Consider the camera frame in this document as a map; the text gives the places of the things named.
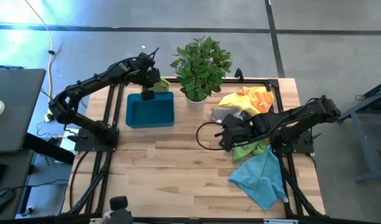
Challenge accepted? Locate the green leafy plant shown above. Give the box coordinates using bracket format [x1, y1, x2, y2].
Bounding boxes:
[169, 34, 234, 101]

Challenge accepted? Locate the yellow microfiber towel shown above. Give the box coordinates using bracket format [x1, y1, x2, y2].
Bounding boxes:
[217, 86, 261, 118]

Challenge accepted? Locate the black aluminium table frame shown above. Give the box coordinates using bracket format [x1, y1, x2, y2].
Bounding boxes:
[62, 67, 327, 220]

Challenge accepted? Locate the grey-blue metal table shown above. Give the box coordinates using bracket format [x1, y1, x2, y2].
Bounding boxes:
[338, 78, 381, 185]

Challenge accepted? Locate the dark side desk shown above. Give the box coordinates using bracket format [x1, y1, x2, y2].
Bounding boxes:
[0, 133, 76, 220]

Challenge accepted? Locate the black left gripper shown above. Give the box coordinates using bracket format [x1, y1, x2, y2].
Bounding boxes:
[132, 52, 162, 101]

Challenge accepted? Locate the teal plastic bin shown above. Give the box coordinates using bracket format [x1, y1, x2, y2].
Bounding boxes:
[125, 91, 176, 129]

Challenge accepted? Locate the white plant pot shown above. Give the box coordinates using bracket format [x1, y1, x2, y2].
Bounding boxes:
[183, 93, 210, 111]

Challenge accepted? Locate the grey laptop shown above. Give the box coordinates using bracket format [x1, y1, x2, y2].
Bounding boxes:
[0, 68, 47, 154]

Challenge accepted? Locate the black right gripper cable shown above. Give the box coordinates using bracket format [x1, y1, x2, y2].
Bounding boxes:
[195, 121, 229, 152]

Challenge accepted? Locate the blue microfiber towel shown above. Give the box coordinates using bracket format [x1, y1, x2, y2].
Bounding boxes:
[228, 144, 289, 212]

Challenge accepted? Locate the lime green microfiber towel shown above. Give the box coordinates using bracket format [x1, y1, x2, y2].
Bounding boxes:
[148, 77, 172, 93]

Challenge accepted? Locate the white metal bracket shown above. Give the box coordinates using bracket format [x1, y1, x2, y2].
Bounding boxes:
[262, 218, 300, 224]

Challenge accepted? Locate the grey microfiber towel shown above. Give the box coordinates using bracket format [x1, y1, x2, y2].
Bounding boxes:
[209, 106, 245, 124]

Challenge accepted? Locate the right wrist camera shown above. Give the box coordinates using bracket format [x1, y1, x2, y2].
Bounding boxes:
[221, 113, 241, 128]

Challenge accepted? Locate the orange microfiber towel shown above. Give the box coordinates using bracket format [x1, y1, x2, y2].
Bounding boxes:
[238, 86, 275, 114]

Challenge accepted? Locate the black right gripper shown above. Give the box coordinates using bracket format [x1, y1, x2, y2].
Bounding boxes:
[214, 118, 263, 153]

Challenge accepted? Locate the black computer mouse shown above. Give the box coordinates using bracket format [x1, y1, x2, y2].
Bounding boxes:
[0, 187, 16, 220]

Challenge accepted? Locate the black rounded object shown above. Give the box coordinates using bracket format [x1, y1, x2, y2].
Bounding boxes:
[105, 195, 134, 224]

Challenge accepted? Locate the yellow floor cable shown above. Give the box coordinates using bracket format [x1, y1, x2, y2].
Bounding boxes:
[23, 0, 55, 102]

